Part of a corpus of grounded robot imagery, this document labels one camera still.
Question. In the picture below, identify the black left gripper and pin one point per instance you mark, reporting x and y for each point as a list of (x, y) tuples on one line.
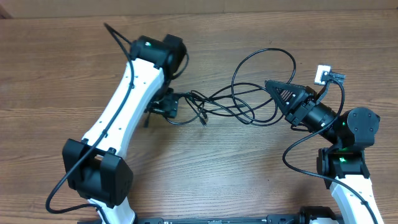
[(168, 106)]

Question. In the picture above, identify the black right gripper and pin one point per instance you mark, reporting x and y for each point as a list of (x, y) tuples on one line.
[(288, 103)]

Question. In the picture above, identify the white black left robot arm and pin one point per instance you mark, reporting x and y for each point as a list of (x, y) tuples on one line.
[(96, 165)]

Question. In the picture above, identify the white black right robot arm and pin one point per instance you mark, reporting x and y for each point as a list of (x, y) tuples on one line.
[(342, 165)]

